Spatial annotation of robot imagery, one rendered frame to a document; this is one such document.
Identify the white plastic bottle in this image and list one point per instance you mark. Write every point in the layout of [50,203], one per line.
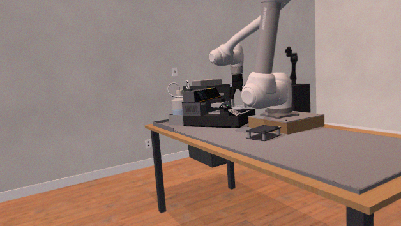
[177,104]

